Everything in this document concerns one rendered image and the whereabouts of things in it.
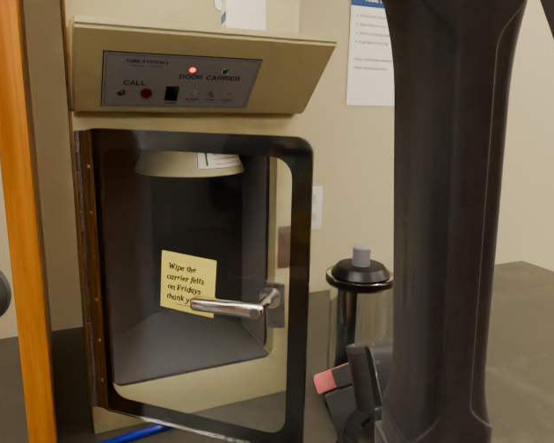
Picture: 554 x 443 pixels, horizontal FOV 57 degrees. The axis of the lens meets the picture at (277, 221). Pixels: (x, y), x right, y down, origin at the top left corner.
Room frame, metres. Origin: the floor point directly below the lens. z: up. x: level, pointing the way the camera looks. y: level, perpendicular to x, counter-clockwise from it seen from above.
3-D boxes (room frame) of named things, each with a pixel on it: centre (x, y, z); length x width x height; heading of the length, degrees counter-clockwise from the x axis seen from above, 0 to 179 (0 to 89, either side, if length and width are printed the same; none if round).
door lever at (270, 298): (0.55, 0.05, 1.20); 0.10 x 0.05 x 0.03; 71
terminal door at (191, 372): (0.61, 0.11, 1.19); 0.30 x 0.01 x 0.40; 71
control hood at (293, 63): (0.67, 0.09, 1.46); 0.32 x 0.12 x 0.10; 115
